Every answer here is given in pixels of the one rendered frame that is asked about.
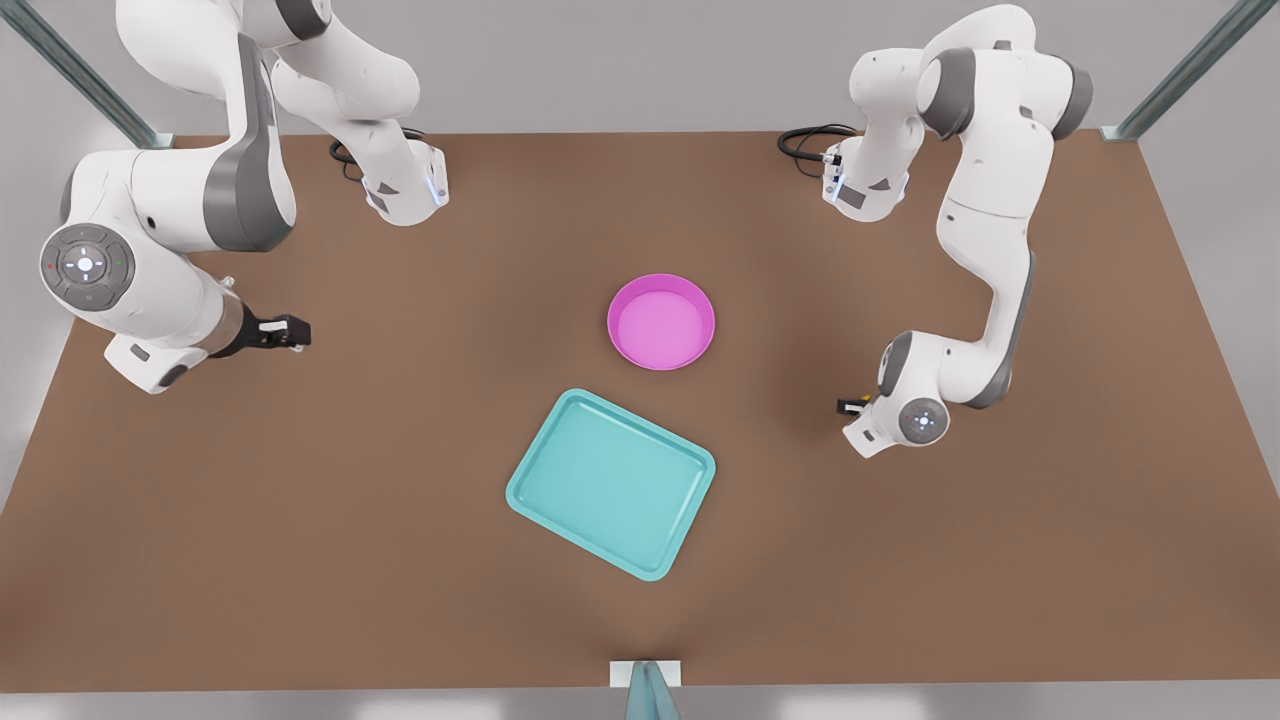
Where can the silver frame post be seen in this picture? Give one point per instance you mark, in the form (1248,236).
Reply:
(1190,70)
(80,75)
(650,690)

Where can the pink round plate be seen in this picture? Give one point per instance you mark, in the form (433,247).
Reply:
(661,324)

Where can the teal rectangular tray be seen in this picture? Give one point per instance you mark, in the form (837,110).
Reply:
(612,484)

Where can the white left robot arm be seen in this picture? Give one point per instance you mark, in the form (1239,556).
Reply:
(985,190)

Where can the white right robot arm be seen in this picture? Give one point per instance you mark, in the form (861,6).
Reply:
(160,200)

